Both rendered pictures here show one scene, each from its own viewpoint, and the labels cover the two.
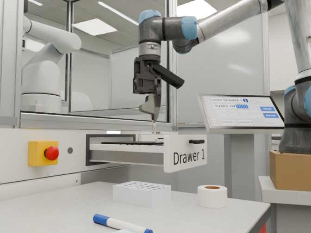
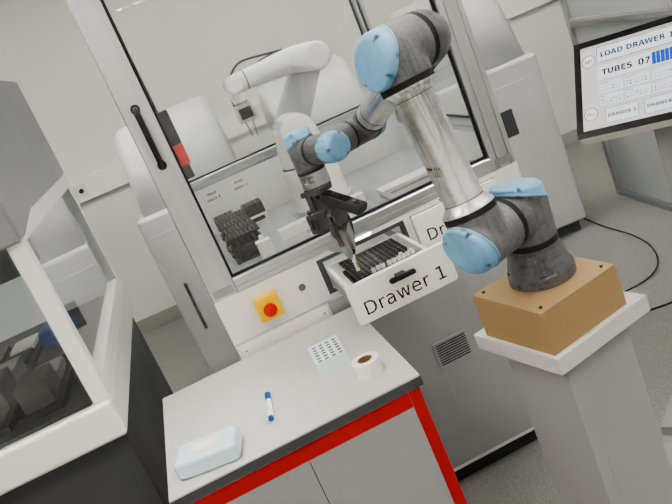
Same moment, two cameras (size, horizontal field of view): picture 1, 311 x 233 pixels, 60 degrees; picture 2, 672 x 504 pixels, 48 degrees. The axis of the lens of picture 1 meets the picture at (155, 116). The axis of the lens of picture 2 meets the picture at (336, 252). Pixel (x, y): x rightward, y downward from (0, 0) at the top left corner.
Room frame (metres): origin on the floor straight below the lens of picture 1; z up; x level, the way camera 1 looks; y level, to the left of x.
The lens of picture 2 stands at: (-0.40, -1.41, 1.56)
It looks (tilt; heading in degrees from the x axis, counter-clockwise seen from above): 16 degrees down; 49
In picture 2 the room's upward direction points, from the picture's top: 23 degrees counter-clockwise
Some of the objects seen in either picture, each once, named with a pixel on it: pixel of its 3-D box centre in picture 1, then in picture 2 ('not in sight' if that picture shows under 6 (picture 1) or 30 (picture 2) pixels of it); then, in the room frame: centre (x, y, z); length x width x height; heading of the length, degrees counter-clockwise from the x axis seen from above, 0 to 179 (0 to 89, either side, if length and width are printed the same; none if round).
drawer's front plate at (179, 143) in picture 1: (188, 150); (402, 283); (0.90, -0.11, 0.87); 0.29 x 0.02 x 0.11; 147
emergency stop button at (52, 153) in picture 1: (51, 153); (270, 309); (0.77, 0.30, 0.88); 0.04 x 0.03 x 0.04; 147
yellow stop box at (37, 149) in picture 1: (44, 152); (268, 306); (0.79, 0.32, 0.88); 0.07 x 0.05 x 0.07; 147
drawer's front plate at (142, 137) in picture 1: (157, 145); (458, 213); (1.34, -0.01, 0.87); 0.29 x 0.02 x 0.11; 147
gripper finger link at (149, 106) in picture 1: (150, 107); (337, 246); (0.86, 0.02, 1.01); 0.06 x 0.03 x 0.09; 105
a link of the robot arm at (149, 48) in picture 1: (150, 52); (314, 179); (0.88, 0.02, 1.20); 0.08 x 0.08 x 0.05
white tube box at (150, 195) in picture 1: (141, 193); (328, 355); (0.70, 0.03, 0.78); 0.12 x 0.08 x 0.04; 55
